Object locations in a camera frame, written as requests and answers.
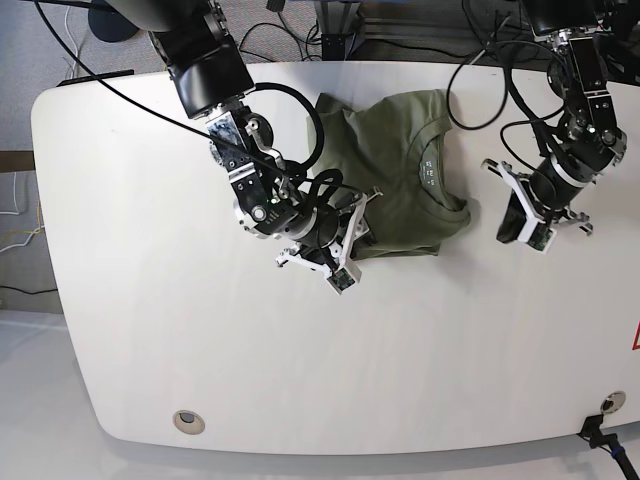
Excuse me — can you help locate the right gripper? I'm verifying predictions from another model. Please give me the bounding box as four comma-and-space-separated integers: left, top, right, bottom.
275, 187, 383, 278

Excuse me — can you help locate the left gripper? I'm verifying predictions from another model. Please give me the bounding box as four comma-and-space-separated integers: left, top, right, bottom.
482, 155, 595, 244

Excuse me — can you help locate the olive green T-shirt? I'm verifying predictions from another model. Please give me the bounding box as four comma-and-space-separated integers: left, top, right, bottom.
313, 89, 471, 260

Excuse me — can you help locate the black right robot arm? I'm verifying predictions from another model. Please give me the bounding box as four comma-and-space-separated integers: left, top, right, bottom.
110, 1, 380, 290

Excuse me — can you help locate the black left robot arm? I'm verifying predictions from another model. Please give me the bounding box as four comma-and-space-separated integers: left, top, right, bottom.
484, 1, 627, 253

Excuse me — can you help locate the red warning triangle sticker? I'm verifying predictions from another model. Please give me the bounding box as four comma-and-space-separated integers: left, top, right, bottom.
632, 323, 640, 351

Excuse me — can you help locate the black flat bar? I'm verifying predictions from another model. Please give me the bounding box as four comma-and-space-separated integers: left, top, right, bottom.
56, 69, 135, 87

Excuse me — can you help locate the black round stand base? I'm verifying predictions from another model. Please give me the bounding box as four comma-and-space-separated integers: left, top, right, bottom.
88, 1, 140, 43

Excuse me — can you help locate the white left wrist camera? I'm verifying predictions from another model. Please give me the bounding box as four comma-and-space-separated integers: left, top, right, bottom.
517, 222, 557, 254

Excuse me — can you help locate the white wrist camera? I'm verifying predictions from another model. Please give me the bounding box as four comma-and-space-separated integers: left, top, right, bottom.
326, 265, 362, 295
517, 222, 557, 254

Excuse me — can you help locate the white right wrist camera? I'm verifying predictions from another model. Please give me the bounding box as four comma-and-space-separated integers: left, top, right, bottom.
326, 265, 362, 295

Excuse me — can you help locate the black looped cable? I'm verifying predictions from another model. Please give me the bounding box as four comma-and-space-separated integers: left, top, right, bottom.
445, 39, 551, 132

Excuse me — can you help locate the right table cable grommet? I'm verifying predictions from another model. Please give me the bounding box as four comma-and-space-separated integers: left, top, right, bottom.
600, 390, 627, 415

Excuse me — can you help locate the table cable grommet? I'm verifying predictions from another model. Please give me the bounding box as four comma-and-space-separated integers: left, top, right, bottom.
600, 390, 627, 415
173, 410, 205, 435

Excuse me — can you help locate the black metal frame post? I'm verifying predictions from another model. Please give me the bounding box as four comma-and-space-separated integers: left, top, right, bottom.
314, 1, 361, 61

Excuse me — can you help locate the black clamp with cable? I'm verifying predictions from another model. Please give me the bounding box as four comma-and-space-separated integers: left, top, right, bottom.
578, 414, 639, 480

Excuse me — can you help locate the left table cable grommet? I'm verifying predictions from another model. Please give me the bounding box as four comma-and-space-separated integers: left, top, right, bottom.
173, 410, 205, 435

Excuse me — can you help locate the white floor cable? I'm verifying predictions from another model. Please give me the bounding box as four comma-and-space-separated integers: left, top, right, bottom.
60, 6, 81, 77

